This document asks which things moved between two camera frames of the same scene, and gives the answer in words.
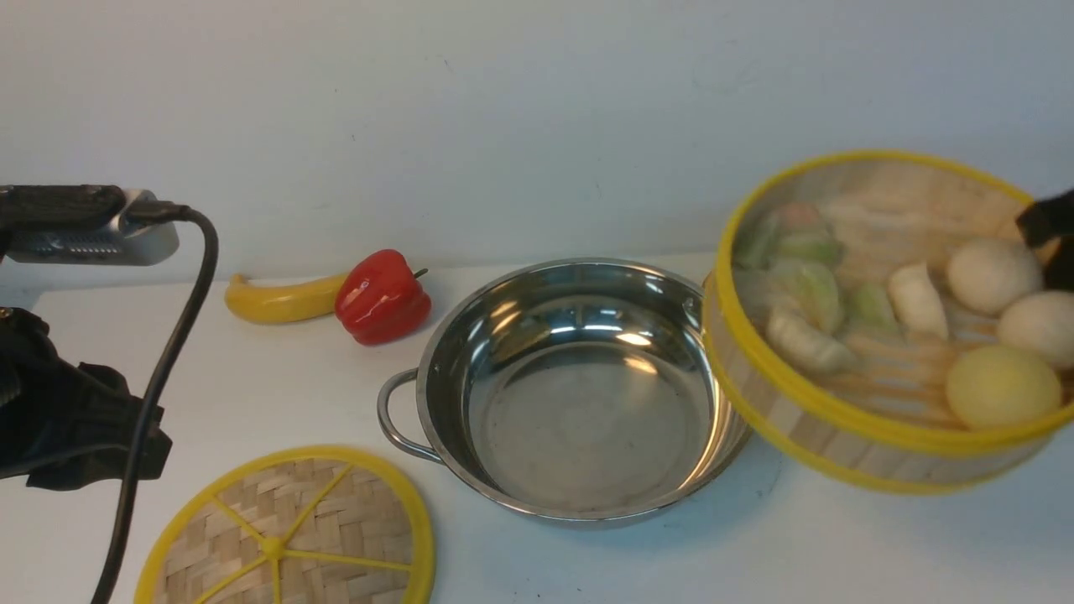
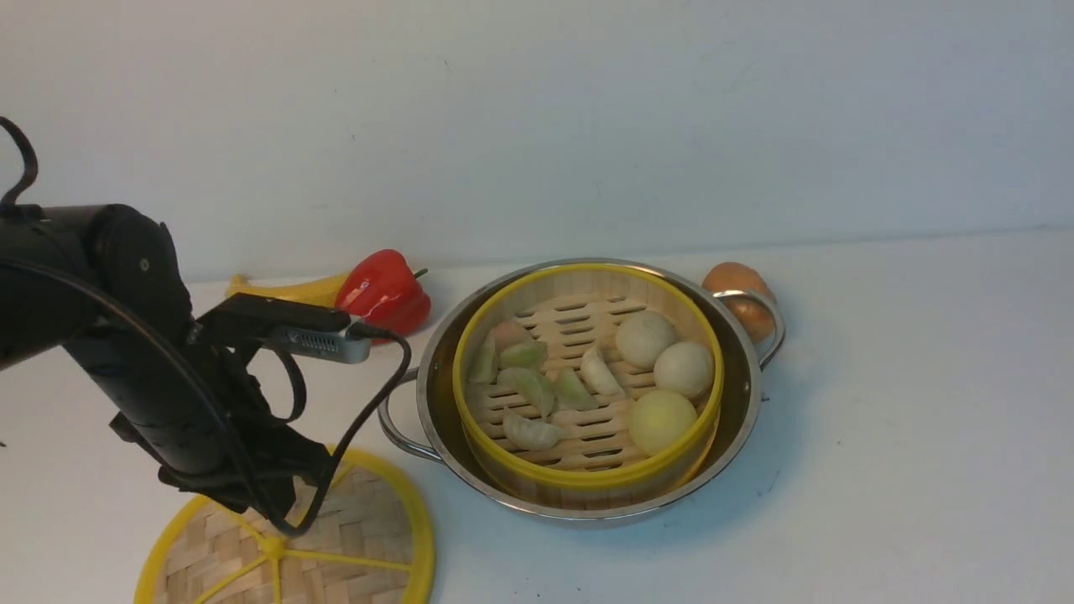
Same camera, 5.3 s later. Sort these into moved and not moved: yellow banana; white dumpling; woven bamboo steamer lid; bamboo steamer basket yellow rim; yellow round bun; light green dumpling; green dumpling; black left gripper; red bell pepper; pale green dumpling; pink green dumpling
Moved: yellow round bun; pink green dumpling; white dumpling; light green dumpling; pale green dumpling; green dumpling; black left gripper; bamboo steamer basket yellow rim
Not moved: woven bamboo steamer lid; red bell pepper; yellow banana
